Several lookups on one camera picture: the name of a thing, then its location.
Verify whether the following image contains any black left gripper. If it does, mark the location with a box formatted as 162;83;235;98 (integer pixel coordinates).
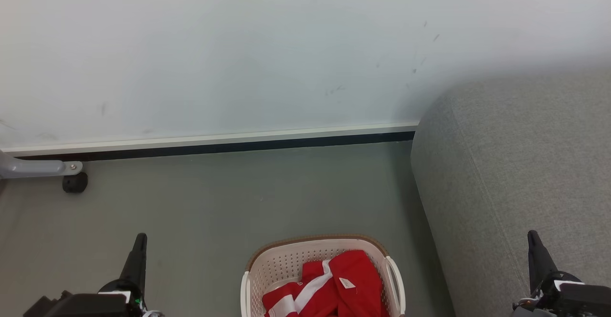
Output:
23;232;164;317

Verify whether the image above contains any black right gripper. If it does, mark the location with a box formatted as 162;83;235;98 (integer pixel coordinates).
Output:
511;230;611;317

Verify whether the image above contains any red garment with white label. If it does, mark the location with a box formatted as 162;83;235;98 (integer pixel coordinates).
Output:
329;250;390;317

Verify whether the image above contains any red garment with white stripes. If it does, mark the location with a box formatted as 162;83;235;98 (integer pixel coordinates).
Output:
262;259;342;317

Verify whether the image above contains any grey fabric sofa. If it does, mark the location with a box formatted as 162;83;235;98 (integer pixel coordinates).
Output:
411;71;611;317

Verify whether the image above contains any black caster wheel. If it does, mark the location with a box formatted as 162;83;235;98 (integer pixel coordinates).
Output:
62;172;89;194

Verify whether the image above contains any grey metal stand leg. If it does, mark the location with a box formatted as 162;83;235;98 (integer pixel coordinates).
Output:
0;150;83;180

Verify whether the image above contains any white and black baseboard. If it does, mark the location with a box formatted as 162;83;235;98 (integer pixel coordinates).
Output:
0;122;420;161

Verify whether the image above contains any white plastic laundry basket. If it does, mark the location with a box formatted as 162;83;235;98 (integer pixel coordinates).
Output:
240;234;406;317

